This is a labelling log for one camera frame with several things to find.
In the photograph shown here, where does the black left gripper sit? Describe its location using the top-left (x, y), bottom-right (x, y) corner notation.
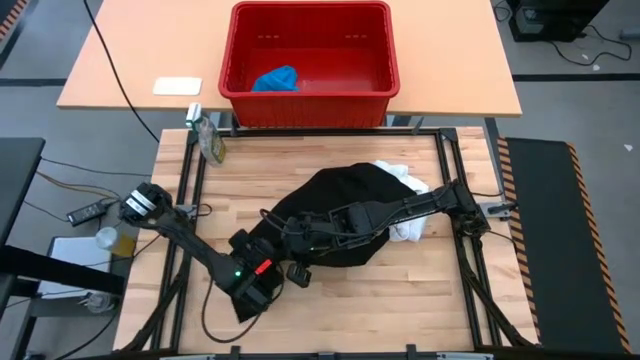
top-left (228, 228), bottom-right (284, 317)

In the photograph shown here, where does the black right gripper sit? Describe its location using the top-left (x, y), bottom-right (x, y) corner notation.
top-left (279, 204), bottom-right (371, 261)

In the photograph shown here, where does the black garment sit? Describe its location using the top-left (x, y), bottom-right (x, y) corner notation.
top-left (233, 162), bottom-right (419, 324)

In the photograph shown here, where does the white button shirt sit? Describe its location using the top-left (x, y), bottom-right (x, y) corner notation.
top-left (372, 159), bottom-right (432, 244)

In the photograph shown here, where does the red plastic laundry basket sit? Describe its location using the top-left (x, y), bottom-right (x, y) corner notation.
top-left (217, 0), bottom-right (401, 130)

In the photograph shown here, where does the clear plastic bottle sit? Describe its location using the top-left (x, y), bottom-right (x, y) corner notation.
top-left (94, 226), bottom-right (137, 259)

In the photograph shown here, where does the blue garment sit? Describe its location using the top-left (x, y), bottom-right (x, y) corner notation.
top-left (251, 64), bottom-right (301, 94)

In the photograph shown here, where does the black power adapter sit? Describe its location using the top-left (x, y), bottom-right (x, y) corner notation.
top-left (66, 198), bottom-right (110, 227)

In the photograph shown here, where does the white board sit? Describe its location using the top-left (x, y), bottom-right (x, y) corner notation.
top-left (37, 236), bottom-right (112, 301)

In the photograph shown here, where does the white rectangular device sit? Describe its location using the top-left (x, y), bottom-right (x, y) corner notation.
top-left (152, 76), bottom-right (204, 97)

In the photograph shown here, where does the black striped-edge floor mat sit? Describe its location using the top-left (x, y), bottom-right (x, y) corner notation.
top-left (497, 137), bottom-right (634, 355)

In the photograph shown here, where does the beige wooden table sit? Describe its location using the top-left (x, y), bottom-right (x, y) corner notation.
top-left (55, 0), bottom-right (524, 119)

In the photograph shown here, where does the black desk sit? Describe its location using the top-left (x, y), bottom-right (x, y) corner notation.
top-left (0, 137), bottom-right (126, 321)

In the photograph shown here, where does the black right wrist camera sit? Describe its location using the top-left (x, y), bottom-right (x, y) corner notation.
top-left (287, 261), bottom-right (313, 289)

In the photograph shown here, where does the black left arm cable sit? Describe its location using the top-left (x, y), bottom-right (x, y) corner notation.
top-left (201, 277), bottom-right (287, 345)

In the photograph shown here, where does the white cable bundle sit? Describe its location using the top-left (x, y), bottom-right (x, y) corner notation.
top-left (77, 292), bottom-right (119, 315)

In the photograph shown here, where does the long black cable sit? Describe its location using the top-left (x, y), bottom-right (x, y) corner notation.
top-left (81, 0), bottom-right (157, 139)

